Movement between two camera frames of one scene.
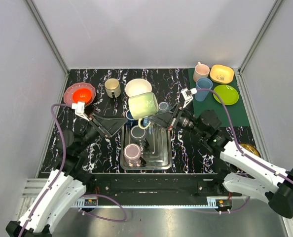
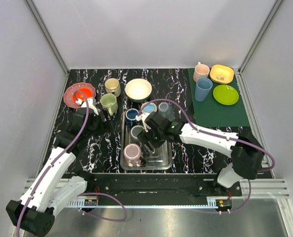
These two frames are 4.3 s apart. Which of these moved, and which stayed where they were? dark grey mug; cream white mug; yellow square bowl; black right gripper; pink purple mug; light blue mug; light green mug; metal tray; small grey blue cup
Moved: light blue mug; black right gripper; light green mug
Stayed: dark grey mug; yellow square bowl; metal tray; pink purple mug; small grey blue cup; cream white mug
